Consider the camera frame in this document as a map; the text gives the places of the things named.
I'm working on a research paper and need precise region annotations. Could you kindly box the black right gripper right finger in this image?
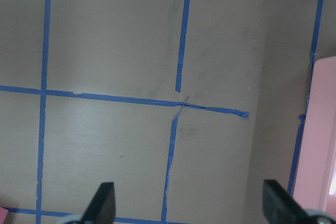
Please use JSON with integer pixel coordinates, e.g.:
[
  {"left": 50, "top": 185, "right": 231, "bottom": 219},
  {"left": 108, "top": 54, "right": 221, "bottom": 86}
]
[{"left": 262, "top": 179, "right": 315, "bottom": 224}]

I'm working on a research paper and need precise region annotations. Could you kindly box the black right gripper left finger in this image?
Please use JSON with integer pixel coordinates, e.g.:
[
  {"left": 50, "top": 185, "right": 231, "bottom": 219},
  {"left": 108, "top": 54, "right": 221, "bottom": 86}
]
[{"left": 80, "top": 182, "right": 116, "bottom": 224}]

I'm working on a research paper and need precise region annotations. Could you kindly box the pink cube near arm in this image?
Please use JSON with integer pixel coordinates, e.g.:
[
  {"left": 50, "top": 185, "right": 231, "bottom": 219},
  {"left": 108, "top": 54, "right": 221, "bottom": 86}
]
[{"left": 0, "top": 207, "right": 8, "bottom": 224}]

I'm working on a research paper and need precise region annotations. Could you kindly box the pink plastic bin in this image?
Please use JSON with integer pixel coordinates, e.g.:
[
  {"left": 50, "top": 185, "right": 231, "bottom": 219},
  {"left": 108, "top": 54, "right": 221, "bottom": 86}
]
[{"left": 293, "top": 57, "right": 335, "bottom": 211}]

